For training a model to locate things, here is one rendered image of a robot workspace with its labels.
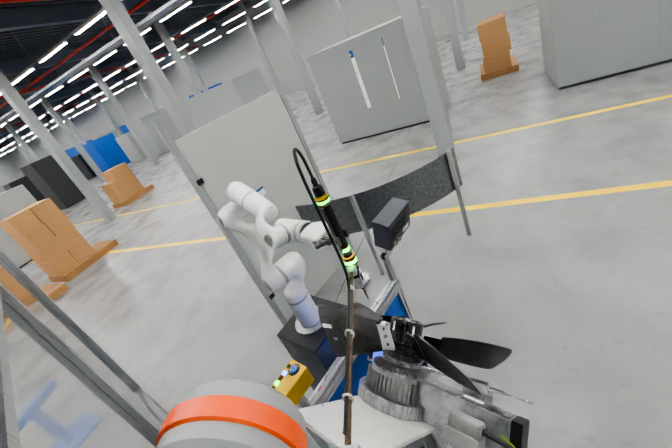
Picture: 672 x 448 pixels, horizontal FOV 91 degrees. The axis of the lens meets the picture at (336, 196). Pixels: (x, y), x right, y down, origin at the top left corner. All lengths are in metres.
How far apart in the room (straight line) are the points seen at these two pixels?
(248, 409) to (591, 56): 6.93
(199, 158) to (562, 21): 5.85
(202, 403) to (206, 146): 2.51
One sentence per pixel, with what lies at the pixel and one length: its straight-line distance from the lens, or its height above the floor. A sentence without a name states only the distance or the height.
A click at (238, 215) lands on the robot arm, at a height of 1.68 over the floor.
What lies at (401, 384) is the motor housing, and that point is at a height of 1.16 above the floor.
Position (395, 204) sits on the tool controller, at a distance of 1.99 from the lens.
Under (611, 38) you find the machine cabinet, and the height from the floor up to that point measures 0.61.
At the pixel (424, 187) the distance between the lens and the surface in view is 3.12.
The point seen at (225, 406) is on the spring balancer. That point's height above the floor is 1.95.
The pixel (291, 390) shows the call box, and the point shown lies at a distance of 1.58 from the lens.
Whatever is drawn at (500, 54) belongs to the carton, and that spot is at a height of 0.47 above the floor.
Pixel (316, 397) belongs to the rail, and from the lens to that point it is 1.77.
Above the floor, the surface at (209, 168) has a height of 1.70.
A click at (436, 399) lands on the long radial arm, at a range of 1.28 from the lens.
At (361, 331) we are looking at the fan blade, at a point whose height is 1.34.
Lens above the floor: 2.22
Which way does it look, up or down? 24 degrees down
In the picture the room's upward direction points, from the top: 24 degrees counter-clockwise
